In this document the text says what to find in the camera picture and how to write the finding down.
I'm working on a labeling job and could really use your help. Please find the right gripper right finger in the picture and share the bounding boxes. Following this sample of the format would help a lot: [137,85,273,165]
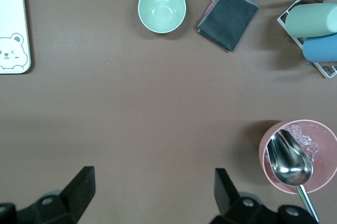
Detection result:
[214,168,239,217]

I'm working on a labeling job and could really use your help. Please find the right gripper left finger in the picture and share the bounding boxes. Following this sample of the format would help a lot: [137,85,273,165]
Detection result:
[59,165,96,221]

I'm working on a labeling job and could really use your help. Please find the metal scoop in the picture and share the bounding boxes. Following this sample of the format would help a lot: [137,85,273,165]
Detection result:
[265,128,321,223]

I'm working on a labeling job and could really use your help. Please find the clear ice pieces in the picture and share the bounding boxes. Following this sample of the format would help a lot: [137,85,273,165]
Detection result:
[285,125,321,163]

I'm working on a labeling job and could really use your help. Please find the pink bowl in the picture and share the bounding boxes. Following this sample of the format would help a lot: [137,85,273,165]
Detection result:
[258,119,337,195]

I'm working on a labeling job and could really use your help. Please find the blue cup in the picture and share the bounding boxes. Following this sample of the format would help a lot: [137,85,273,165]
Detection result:
[302,33,337,63]

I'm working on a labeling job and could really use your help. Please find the dark grey folded cloth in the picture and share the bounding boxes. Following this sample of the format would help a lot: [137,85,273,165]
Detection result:
[197,0,259,53]

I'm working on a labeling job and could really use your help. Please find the pink folded cloth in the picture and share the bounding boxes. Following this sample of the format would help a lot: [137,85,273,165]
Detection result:
[201,0,226,24]

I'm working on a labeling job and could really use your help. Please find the pale green cup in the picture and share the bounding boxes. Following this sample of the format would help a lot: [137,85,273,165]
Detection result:
[285,2,337,39]

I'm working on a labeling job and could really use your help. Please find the light green bowl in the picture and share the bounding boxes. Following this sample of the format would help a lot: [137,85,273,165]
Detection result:
[137,0,187,34]

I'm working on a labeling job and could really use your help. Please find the cream bear print tray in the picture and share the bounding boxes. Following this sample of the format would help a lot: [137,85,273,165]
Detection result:
[0,0,32,75]

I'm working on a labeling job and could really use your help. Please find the white wire rack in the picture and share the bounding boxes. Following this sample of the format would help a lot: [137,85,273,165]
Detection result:
[276,0,337,79]

